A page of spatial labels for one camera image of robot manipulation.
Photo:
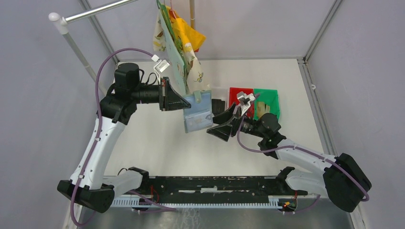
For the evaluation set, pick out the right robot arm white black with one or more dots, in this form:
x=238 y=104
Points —
x=337 y=177

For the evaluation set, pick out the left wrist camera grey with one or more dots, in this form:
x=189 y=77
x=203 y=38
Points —
x=160 y=64

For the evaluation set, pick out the cream cartoon print garment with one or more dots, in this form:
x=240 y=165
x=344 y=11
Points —
x=193 y=71

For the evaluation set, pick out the yellow garment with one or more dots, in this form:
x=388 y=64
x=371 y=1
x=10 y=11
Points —
x=190 y=38

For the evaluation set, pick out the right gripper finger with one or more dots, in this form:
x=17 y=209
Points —
x=223 y=131
x=227 y=115

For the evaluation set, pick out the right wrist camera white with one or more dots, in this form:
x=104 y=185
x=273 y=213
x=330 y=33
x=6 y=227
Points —
x=245 y=100

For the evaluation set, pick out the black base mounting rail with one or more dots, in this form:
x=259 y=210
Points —
x=216 y=190

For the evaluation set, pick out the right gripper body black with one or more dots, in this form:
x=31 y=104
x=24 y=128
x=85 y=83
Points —
x=248 y=125

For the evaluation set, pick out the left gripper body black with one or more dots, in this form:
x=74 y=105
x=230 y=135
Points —
x=149 y=94

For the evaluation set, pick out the red plastic bin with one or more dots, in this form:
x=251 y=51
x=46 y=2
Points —
x=233 y=91

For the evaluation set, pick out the mint cartoon print garment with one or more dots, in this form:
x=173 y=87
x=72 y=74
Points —
x=175 y=57

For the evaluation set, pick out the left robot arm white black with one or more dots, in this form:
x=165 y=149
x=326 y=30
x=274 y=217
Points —
x=88 y=186

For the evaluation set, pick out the beige cards in green bin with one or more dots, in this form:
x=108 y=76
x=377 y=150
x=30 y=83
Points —
x=261 y=109

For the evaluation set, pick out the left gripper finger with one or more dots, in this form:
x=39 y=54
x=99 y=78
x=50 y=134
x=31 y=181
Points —
x=169 y=92
x=176 y=104

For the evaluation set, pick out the green plastic bin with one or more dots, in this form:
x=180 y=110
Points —
x=271 y=98

